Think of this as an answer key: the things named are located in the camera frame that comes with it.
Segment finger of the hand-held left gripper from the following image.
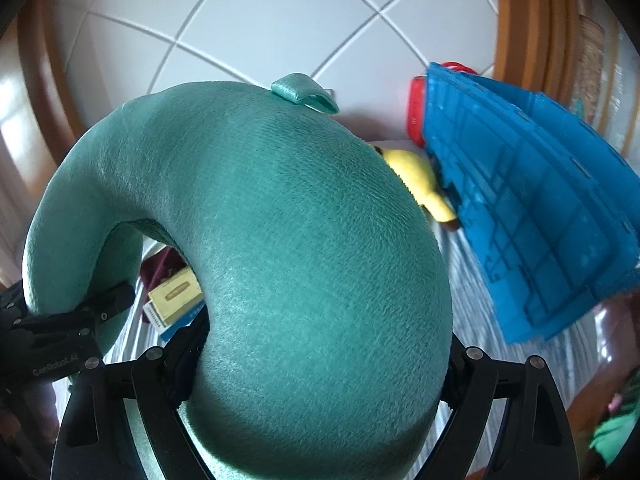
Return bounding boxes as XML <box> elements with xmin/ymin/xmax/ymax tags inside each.
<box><xmin>62</xmin><ymin>282</ymin><xmax>137</xmax><ymax>333</ymax></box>

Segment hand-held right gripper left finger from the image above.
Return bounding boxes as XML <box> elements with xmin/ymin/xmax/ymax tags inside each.
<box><xmin>50</xmin><ymin>310</ymin><xmax>211</xmax><ymax>480</ymax></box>

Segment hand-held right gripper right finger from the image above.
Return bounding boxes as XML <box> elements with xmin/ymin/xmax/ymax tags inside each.
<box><xmin>410</xmin><ymin>334</ymin><xmax>583</xmax><ymax>480</ymax></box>

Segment green neck pillow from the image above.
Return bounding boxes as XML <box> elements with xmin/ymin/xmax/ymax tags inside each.
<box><xmin>22</xmin><ymin>72</ymin><xmax>453</xmax><ymax>480</ymax></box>

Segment blue plastic crate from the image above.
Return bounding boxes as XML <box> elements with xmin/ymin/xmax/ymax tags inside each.
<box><xmin>422</xmin><ymin>61</ymin><xmax>640</xmax><ymax>345</ymax></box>

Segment blue book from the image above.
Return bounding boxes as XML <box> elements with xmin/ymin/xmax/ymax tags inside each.
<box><xmin>142</xmin><ymin>302</ymin><xmax>201</xmax><ymax>342</ymax></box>

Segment dark maroon cloth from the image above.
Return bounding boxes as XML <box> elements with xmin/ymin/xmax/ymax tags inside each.
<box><xmin>139</xmin><ymin>252</ymin><xmax>188</xmax><ymax>287</ymax></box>

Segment yellow cardboard box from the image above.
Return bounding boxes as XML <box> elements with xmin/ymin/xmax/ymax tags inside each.
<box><xmin>148</xmin><ymin>266</ymin><xmax>203</xmax><ymax>326</ymax></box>

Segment blue striped bed sheet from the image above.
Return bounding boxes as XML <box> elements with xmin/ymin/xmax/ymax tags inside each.
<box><xmin>102</xmin><ymin>220</ymin><xmax>623</xmax><ymax>480</ymax></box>

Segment green cloth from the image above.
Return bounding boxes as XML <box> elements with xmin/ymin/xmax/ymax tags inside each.
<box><xmin>589</xmin><ymin>397</ymin><xmax>640</xmax><ymax>463</ymax></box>

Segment yellow tiger plush toy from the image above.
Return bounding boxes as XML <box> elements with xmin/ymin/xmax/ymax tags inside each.
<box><xmin>370</xmin><ymin>144</ymin><xmax>461</xmax><ymax>232</ymax></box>

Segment red plastic box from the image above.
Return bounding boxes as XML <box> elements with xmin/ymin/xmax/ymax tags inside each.
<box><xmin>406</xmin><ymin>60</ymin><xmax>476</xmax><ymax>148</ymax></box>

